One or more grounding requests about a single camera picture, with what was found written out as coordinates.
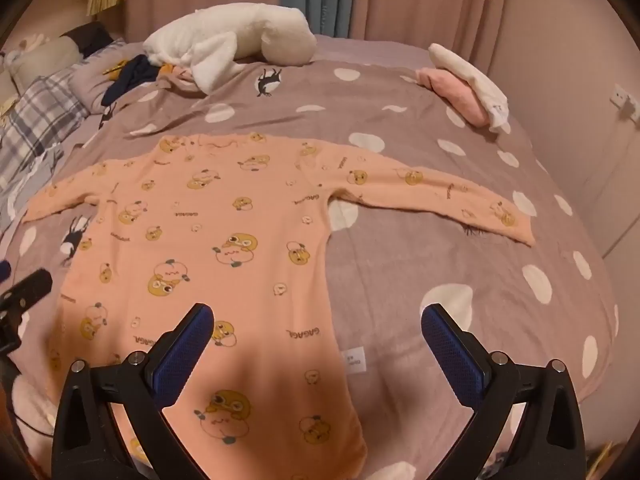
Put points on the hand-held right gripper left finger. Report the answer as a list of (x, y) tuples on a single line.
[(182, 355)]

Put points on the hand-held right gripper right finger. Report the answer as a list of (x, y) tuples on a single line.
[(452, 355)]

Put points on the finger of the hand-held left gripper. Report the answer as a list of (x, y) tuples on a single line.
[(3, 271), (30, 286)]

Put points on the pink printed baby top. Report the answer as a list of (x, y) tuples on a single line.
[(225, 210)]

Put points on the mauve polka dot blanket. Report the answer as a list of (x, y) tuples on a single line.
[(425, 210)]

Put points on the plaid pillow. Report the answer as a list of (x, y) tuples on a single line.
[(35, 105)]

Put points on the mauve pillow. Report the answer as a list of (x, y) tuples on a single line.
[(90, 80)]

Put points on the grey white cushion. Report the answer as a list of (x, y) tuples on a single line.
[(45, 55)]

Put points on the mustard yellow garment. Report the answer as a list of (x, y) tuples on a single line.
[(118, 71)]

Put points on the navy garment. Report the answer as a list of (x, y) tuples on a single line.
[(135, 77)]

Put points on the dark brown pillow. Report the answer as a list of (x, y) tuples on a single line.
[(92, 35)]

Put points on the small pink garment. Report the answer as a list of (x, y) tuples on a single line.
[(177, 74)]

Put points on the pink folded garment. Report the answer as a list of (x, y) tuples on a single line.
[(450, 92)]

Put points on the white folded garment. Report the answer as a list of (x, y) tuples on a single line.
[(475, 75)]

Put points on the white fluffy plush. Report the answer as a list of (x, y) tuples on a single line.
[(260, 30)]

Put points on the white wall socket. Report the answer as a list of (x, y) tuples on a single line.
[(625, 97)]

